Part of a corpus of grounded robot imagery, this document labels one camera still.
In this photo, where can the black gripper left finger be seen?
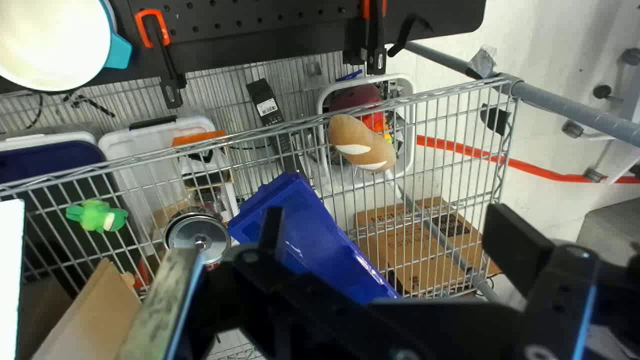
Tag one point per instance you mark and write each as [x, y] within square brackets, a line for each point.
[282, 315]

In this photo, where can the brown cardboard box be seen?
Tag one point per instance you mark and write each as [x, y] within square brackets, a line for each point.
[97, 322]

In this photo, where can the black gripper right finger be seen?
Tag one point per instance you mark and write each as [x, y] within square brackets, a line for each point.
[569, 289]

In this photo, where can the brown football plush toy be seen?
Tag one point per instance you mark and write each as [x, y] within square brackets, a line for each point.
[358, 145]

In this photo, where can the white wire shelf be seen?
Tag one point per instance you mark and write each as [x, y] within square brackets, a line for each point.
[421, 220]

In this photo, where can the silver pot lid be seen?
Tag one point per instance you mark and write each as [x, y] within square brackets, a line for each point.
[198, 231]

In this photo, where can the white plastic storage box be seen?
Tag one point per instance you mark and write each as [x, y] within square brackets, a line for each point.
[167, 164]

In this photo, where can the green frog toy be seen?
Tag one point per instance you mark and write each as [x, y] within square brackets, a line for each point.
[97, 216]

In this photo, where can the blue plastic bin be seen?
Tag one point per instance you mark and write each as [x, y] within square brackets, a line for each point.
[310, 238]

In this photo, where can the black perforated board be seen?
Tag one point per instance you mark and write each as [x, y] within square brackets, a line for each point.
[225, 32]

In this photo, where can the grey metal shelf pole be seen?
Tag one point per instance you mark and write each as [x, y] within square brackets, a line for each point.
[601, 120]

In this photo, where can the orange black clamp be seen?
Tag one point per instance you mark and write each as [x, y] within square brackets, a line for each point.
[156, 39]

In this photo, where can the dark blue storage box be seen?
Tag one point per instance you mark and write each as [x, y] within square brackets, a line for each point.
[48, 180]

